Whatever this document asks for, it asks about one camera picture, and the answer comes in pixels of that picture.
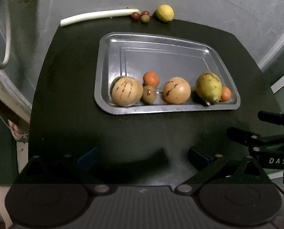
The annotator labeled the round tan passion fruit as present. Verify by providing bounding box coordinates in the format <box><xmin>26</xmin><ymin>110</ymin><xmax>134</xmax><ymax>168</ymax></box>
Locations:
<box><xmin>163</xmin><ymin>77</ymin><xmax>191</xmax><ymax>104</ymax></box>

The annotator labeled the red jujube right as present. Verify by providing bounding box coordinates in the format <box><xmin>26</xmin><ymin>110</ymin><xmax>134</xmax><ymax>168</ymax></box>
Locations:
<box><xmin>141</xmin><ymin>10</ymin><xmax>150</xmax><ymax>15</ymax></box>

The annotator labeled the striped tan melon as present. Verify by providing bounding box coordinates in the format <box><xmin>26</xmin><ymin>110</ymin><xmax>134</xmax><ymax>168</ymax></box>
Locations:
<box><xmin>110</xmin><ymin>76</ymin><xmax>143</xmax><ymax>107</ymax></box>

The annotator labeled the orange tangerine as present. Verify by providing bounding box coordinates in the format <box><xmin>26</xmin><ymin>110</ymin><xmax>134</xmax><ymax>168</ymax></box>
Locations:
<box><xmin>143</xmin><ymin>71</ymin><xmax>160</xmax><ymax>87</ymax></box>
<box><xmin>220</xmin><ymin>87</ymin><xmax>232</xmax><ymax>102</ymax></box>

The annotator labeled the red jujube left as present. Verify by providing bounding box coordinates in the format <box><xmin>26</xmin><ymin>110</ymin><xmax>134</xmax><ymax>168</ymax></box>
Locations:
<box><xmin>131</xmin><ymin>12</ymin><xmax>140</xmax><ymax>21</ymax></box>

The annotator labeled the small brown kiwi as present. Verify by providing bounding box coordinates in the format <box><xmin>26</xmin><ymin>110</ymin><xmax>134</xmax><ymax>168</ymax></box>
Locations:
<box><xmin>142</xmin><ymin>85</ymin><xmax>157</xmax><ymax>104</ymax></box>
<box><xmin>140</xmin><ymin>14</ymin><xmax>150</xmax><ymax>23</ymax></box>

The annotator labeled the red jujube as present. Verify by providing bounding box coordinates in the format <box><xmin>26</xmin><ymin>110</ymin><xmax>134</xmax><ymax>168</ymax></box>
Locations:
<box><xmin>141</xmin><ymin>10</ymin><xmax>150</xmax><ymax>15</ymax></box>
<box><xmin>131</xmin><ymin>12</ymin><xmax>140</xmax><ymax>21</ymax></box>

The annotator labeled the white green leek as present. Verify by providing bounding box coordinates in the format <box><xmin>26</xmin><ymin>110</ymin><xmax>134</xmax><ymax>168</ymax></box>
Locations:
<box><xmin>60</xmin><ymin>8</ymin><xmax>141</xmax><ymax>27</ymax></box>

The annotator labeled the green yellow pear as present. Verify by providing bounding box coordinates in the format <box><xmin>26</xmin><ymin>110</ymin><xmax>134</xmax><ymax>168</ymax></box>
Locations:
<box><xmin>195</xmin><ymin>72</ymin><xmax>222</xmax><ymax>105</ymax></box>

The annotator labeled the metal baking tray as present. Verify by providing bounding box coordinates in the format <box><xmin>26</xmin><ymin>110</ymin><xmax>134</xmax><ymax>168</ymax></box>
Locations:
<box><xmin>94</xmin><ymin>33</ymin><xmax>241</xmax><ymax>115</ymax></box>

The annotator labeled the small brown kiwi far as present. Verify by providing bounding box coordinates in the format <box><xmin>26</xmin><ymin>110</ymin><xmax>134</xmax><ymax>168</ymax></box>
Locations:
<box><xmin>142</xmin><ymin>85</ymin><xmax>157</xmax><ymax>104</ymax></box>

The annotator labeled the yellow lemon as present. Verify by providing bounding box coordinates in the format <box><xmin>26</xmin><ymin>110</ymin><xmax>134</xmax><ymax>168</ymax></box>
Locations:
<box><xmin>156</xmin><ymin>4</ymin><xmax>175</xmax><ymax>22</ymax></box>

